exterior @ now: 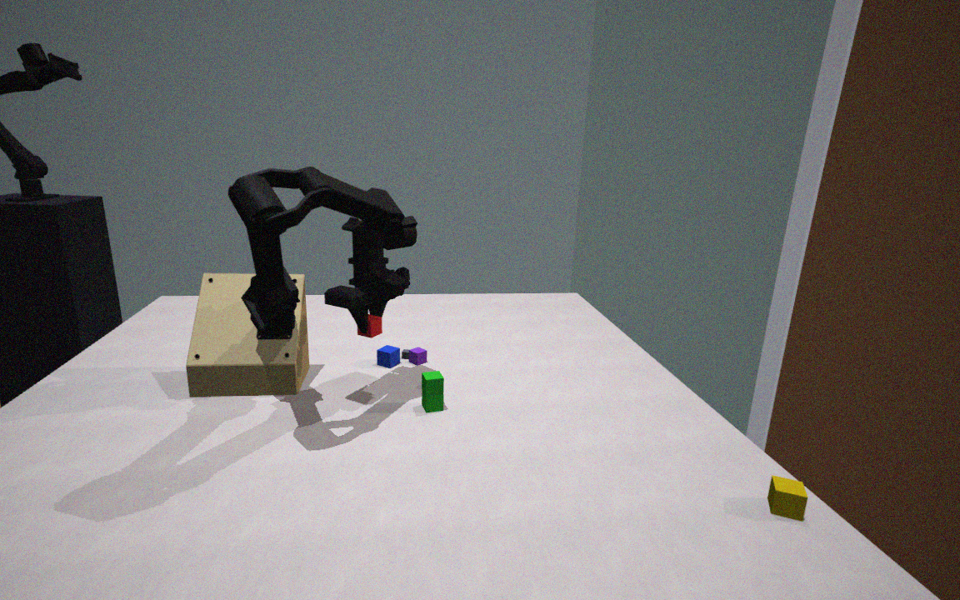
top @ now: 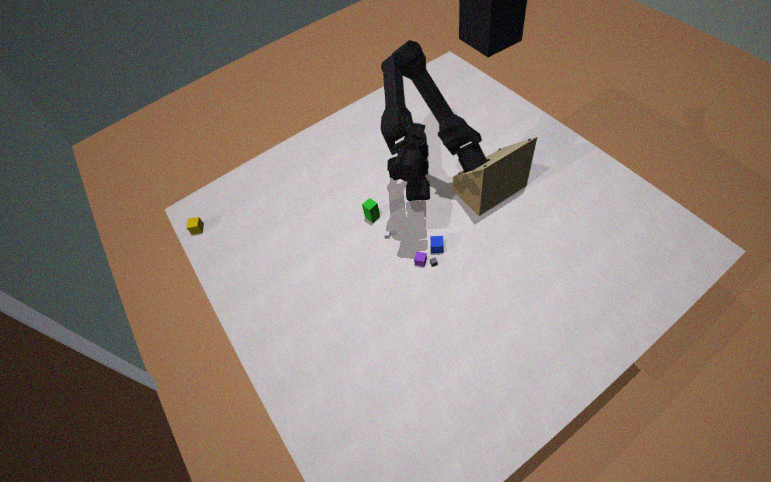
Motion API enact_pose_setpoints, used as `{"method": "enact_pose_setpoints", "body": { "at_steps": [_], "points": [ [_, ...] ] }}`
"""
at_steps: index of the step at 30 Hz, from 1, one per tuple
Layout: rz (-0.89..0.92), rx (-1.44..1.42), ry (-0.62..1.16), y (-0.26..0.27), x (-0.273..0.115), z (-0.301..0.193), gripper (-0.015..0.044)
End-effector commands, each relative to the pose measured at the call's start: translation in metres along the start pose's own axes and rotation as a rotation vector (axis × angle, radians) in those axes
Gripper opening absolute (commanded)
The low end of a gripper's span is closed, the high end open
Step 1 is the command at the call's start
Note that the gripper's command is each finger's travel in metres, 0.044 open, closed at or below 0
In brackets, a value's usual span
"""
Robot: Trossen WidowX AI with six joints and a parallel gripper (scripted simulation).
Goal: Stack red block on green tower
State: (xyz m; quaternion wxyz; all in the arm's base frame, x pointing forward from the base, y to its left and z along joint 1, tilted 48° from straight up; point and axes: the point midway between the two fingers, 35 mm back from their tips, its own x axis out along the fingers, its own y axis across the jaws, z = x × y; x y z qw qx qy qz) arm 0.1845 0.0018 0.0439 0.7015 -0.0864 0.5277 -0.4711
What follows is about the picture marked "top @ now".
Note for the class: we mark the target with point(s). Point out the purple cube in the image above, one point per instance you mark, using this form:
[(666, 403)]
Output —
[(420, 259)]

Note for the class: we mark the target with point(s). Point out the blue block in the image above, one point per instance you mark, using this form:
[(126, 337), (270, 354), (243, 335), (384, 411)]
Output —
[(437, 244)]

